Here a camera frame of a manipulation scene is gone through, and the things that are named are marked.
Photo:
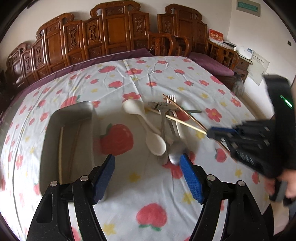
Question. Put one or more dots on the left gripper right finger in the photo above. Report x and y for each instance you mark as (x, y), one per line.
(244, 220)

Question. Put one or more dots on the wooden side table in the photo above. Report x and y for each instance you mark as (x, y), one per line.
(242, 67)

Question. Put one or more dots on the carved wooden armchair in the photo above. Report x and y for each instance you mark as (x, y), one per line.
(182, 31)

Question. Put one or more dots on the chopstick inside box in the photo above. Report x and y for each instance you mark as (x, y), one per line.
(60, 155)

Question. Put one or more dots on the purple seat cushion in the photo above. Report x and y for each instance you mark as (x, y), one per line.
(211, 65)

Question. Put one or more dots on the small steel spoon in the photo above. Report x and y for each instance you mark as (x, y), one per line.
(158, 106)

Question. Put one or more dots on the stainless steel spoon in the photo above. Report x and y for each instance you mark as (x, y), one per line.
(178, 146)

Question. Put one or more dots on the floral white tablecloth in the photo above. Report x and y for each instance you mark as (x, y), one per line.
(145, 200)

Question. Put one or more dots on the light wooden chopstick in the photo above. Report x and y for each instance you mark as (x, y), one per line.
(177, 121)

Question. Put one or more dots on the white router box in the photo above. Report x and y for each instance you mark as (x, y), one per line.
(247, 53)

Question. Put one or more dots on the cream plastic spoon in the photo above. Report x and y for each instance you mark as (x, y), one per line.
(135, 107)
(155, 143)

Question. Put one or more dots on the brown wooden chopstick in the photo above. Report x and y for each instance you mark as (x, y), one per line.
(202, 127)

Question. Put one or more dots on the grey rectangular utensil box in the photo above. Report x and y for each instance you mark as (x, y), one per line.
(81, 148)

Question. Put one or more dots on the stainless steel fork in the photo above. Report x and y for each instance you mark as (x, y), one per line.
(164, 157)

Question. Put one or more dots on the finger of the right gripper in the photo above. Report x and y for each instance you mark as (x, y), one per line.
(225, 145)
(218, 132)

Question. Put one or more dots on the person's right hand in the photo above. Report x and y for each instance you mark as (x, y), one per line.
(287, 176)

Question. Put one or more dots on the carved wooden long bench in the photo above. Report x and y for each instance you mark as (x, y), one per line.
(113, 27)

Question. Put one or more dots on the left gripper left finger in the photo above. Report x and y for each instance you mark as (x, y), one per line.
(51, 220)

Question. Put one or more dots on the cream plastic fork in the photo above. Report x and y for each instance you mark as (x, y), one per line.
(174, 114)

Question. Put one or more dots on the red calendar card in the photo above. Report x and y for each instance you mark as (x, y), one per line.
(215, 36)

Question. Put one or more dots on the purple bench cushion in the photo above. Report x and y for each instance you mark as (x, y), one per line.
(140, 53)

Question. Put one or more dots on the green wall sign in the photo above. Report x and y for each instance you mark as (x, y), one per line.
(249, 7)

